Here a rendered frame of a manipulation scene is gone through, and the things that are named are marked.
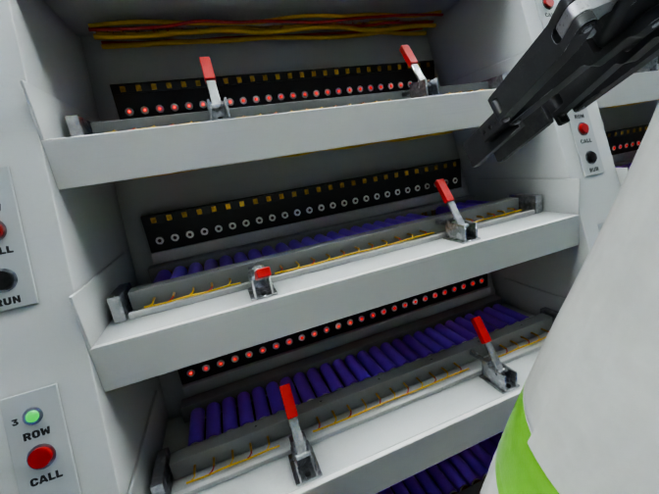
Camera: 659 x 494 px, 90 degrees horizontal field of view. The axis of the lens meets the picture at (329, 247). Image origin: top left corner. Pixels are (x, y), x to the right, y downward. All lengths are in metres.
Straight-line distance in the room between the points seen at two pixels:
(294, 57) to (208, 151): 0.35
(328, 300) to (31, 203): 0.29
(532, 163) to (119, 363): 0.60
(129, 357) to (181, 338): 0.05
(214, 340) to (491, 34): 0.61
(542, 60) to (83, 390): 0.45
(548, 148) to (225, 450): 0.59
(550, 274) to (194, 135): 0.55
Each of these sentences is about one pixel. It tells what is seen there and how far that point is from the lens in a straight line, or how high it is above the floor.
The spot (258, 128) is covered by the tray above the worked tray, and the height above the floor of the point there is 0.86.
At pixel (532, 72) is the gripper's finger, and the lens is 0.31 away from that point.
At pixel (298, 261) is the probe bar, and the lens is 0.42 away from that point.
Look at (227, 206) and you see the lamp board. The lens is 0.52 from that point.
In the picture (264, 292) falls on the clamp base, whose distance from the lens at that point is 0.36.
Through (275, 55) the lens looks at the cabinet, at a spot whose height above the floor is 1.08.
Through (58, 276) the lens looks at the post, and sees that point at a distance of 0.38.
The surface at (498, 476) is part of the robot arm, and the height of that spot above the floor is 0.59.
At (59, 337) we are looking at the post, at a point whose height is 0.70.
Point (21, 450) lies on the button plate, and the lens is 0.41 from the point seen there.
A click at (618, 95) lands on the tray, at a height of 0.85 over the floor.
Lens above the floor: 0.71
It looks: 2 degrees up
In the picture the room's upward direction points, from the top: 14 degrees counter-clockwise
